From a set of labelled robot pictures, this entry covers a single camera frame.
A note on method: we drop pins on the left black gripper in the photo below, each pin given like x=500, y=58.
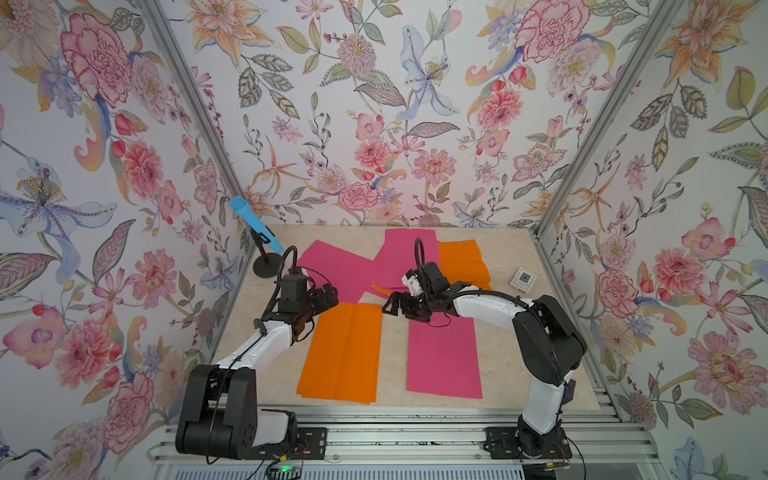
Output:
x=323, y=301

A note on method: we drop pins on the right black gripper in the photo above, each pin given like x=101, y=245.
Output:
x=407, y=297

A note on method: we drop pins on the orange paper sheet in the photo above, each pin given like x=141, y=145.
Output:
x=343, y=359
x=459, y=262

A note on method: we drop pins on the pink paper sheet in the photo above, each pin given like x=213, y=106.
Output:
x=443, y=358
x=397, y=256

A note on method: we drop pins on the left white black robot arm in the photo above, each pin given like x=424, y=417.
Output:
x=221, y=416

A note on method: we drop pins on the pink paper far left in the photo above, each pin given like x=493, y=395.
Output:
x=349, y=273

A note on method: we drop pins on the blue microphone on stand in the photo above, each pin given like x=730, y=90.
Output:
x=269, y=249

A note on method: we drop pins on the white QR code card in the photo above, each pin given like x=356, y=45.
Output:
x=523, y=280

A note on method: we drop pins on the controller box green light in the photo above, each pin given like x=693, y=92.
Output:
x=281, y=471

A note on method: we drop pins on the purple cube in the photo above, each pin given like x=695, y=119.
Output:
x=569, y=392

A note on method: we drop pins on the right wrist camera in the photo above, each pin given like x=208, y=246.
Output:
x=412, y=282

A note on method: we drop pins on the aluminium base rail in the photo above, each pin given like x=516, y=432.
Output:
x=398, y=442

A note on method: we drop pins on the left aluminium corner post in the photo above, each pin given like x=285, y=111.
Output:
x=171, y=89

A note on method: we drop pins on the aluminium corner post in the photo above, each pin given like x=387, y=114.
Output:
x=659, y=22
x=171, y=89

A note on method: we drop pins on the right aluminium corner post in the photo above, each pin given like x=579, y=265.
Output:
x=659, y=22

